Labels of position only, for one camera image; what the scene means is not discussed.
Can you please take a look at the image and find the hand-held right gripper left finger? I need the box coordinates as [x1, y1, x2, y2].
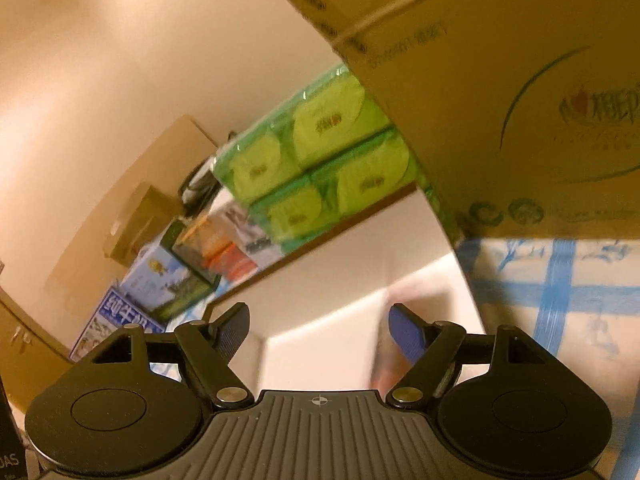
[90, 302, 253, 408]

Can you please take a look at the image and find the cow picture gift box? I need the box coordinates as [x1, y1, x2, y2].
[119, 219, 222, 323]

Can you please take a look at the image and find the wooden wardrobe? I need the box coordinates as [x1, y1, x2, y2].
[0, 287, 72, 415]

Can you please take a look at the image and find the blue white printed bed sheet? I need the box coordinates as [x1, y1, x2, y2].
[150, 237, 640, 480]

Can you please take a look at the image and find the brown open paper box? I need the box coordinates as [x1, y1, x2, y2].
[207, 182, 483, 393]

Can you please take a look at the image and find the blue white milk carton box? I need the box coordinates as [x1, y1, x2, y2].
[69, 285, 168, 363]

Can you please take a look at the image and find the large printed cardboard box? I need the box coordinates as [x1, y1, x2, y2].
[332, 0, 640, 241]

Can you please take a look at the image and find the small olive cardboard box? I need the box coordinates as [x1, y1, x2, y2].
[102, 182, 184, 267]

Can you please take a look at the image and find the black box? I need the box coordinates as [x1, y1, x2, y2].
[0, 375, 27, 480]

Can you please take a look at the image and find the orange snack box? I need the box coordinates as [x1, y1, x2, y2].
[172, 210, 258, 283]

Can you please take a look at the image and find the black bag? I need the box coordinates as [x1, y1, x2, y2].
[178, 131, 238, 219]

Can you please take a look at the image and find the white picture box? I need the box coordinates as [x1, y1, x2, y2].
[217, 199, 283, 272]

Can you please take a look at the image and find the tall cardboard box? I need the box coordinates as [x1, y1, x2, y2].
[47, 114, 219, 293]

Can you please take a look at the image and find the green tissue multipack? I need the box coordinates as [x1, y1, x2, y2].
[212, 62, 418, 253]

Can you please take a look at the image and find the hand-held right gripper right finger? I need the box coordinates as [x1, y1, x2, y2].
[387, 303, 551, 408]

